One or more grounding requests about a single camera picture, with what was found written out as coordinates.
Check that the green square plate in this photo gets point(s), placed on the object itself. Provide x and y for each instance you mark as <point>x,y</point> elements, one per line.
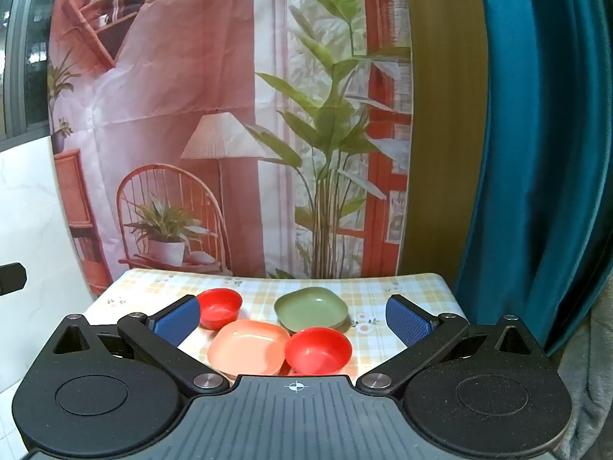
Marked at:
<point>310,307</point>

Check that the pink square plate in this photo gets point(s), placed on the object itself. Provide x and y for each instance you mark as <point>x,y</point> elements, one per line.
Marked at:
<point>246,347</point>

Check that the grey fleece cloth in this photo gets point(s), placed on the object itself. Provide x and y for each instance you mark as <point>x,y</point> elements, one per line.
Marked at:
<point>591,383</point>

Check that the teal curtain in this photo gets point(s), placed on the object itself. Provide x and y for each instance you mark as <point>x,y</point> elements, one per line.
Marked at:
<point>541,153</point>

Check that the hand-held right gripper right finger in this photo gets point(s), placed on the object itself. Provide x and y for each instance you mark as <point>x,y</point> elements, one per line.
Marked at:
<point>407,321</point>

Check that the red bowl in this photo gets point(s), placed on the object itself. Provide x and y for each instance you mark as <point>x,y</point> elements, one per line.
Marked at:
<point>318,350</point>
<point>219,307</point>

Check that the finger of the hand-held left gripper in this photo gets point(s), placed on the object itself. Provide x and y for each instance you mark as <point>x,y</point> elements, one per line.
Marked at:
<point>12,279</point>

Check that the yellow checked floral tablecloth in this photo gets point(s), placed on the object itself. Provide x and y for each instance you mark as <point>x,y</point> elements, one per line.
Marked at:
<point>268,297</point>

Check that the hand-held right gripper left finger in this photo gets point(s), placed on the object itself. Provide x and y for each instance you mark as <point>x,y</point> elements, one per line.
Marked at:
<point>178,320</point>

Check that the dark framed window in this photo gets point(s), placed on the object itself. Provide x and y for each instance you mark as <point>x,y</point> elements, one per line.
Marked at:
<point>28,48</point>

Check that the printed room scene wall tapestry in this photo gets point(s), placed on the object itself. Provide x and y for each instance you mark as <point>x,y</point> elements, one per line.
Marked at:
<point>230,105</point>

